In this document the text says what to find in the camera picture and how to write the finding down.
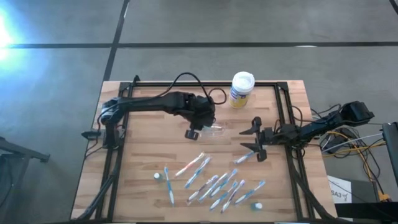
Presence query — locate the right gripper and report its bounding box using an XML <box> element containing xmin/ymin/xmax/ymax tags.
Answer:
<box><xmin>239</xmin><ymin>116</ymin><xmax>282</xmax><ymax>162</ymax></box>

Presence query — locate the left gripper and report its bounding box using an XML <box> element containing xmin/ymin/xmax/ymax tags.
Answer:
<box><xmin>185</xmin><ymin>95</ymin><xmax>217</xmax><ymax>141</ymax></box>

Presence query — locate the clear plastic organizer holder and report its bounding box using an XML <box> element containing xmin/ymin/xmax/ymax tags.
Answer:
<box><xmin>200</xmin><ymin>122</ymin><xmax>226</xmax><ymax>139</ymax></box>

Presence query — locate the Lysol wipes canister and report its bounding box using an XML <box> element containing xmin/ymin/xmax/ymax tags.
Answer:
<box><xmin>228</xmin><ymin>71</ymin><xmax>256</xmax><ymax>110</ymax></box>

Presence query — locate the pile of blue toothbrushes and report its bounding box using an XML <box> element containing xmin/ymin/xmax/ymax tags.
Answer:
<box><xmin>220</xmin><ymin>179</ymin><xmax>246</xmax><ymax>215</ymax></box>

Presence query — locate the black power strip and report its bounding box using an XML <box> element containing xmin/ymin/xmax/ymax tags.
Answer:
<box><xmin>325</xmin><ymin>127</ymin><xmax>355</xmax><ymax>154</ymax></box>

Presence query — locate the white paper sign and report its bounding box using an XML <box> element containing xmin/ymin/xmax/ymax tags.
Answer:
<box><xmin>327</xmin><ymin>175</ymin><xmax>353</xmax><ymax>205</ymax></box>

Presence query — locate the black floor case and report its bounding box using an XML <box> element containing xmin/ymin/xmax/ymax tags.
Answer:
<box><xmin>334</xmin><ymin>201</ymin><xmax>398</xmax><ymax>224</ymax></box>

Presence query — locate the black side desk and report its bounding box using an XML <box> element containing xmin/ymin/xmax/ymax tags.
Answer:
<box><xmin>381</xmin><ymin>122</ymin><xmax>398</xmax><ymax>187</ymax></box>

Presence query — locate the black floor stand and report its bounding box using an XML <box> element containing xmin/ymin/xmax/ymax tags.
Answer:
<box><xmin>0</xmin><ymin>136</ymin><xmax>50</xmax><ymax>224</ymax></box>

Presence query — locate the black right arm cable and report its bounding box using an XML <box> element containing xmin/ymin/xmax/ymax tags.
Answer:
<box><xmin>291</xmin><ymin>103</ymin><xmax>345</xmax><ymax>127</ymax></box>

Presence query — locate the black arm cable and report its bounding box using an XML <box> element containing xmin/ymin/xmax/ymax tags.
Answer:
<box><xmin>133</xmin><ymin>72</ymin><xmax>228</xmax><ymax>106</ymax></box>
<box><xmin>291</xmin><ymin>103</ymin><xmax>345</xmax><ymax>127</ymax></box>

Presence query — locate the black metal rig frame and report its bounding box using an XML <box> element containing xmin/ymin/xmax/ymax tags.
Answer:
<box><xmin>70</xmin><ymin>75</ymin><xmax>338</xmax><ymax>224</ymax></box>

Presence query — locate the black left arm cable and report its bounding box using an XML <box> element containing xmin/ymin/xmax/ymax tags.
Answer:
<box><xmin>133</xmin><ymin>72</ymin><xmax>228</xmax><ymax>106</ymax></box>

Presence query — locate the white floor cable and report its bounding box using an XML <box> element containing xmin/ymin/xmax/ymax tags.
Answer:
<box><xmin>321</xmin><ymin>133</ymin><xmax>384</xmax><ymax>153</ymax></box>

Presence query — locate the yellow floor cable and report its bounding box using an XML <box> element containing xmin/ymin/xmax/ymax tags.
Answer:
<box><xmin>322</xmin><ymin>130</ymin><xmax>391</xmax><ymax>203</ymax></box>

